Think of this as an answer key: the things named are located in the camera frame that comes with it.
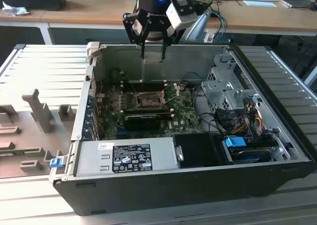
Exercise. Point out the black RAM slot bank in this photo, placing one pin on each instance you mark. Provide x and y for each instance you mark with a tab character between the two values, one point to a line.
138	86
148	109

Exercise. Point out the CPU socket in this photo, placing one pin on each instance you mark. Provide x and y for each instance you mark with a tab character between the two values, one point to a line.
148	99

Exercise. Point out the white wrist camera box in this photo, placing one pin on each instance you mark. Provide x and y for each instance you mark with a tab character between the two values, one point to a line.
180	16

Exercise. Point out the black plastic shroud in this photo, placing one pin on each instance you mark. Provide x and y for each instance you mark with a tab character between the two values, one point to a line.
198	150

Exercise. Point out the round coin cell battery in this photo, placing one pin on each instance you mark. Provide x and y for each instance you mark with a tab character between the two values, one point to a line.
182	87

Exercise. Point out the black graphics card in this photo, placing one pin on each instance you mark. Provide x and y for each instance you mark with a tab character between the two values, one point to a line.
142	122

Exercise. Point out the small silver CPU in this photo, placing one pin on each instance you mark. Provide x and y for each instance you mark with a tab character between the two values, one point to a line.
153	54

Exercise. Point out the blue expansion slot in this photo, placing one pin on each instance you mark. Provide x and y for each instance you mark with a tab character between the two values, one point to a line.
121	130

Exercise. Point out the green RAM stick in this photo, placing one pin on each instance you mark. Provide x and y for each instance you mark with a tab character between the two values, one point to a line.
19	151

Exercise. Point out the green motherboard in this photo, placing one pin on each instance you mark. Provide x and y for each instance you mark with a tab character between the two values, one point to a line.
183	116

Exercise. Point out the silver power supply unit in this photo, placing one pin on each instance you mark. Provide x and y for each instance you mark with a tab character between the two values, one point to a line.
91	160

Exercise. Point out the black open PC case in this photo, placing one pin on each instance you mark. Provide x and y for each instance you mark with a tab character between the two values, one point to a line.
173	192

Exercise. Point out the hard disk drive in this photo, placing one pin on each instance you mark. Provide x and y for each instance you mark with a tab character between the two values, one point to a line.
250	154

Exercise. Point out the silver metal drive cage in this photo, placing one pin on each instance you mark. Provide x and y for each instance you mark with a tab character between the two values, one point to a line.
223	91

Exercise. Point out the crumpled white wrapper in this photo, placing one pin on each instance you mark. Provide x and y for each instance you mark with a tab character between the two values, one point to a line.
16	10

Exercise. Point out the black cylindrical capacitor block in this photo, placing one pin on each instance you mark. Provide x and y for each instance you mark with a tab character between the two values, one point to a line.
115	74

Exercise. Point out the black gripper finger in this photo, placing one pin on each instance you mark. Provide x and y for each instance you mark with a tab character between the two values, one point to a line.
171	35
132	28

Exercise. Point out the blue disk carrier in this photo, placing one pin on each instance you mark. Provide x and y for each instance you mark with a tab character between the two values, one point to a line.
234	142

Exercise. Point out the blue plastic case latch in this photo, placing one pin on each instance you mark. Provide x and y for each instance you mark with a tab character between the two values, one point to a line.
55	162

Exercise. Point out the beige plastic case latch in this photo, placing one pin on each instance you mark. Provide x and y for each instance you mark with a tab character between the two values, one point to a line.
92	50

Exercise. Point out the small white barcode sticker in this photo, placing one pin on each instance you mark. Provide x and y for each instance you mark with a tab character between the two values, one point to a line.
106	146

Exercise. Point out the grey brown parts rack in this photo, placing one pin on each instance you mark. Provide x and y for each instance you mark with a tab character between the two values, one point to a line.
42	113

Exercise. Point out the black rating label sticker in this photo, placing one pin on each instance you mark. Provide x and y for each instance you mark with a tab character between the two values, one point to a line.
132	158

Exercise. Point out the wooden office desk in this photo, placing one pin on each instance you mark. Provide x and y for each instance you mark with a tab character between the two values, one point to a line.
94	9

